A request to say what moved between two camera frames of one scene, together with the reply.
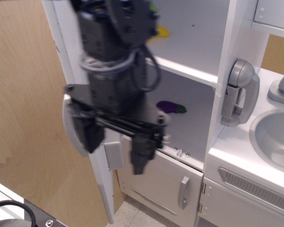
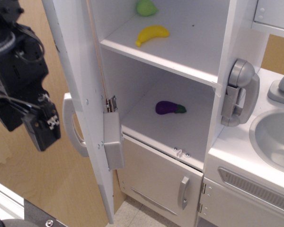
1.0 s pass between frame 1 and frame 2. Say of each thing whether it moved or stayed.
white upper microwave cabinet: stayed
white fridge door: stayed
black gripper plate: moved
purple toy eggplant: stayed
